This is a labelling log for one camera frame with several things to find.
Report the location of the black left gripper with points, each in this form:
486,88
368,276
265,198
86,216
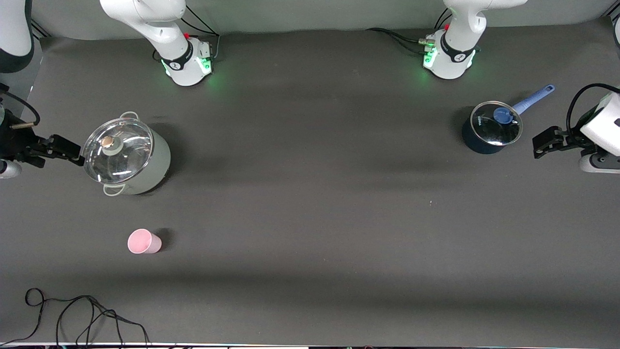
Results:
575,140

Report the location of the pink cup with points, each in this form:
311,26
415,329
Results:
140,241

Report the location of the grey-green cooking pot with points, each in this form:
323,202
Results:
155,165

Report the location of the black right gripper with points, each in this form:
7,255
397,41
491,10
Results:
18,145

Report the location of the aluminium frame rail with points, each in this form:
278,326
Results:
41,31

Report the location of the dark blue saucepan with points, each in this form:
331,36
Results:
477,145

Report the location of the glass lid with blue knob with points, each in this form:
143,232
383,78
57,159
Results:
484,128

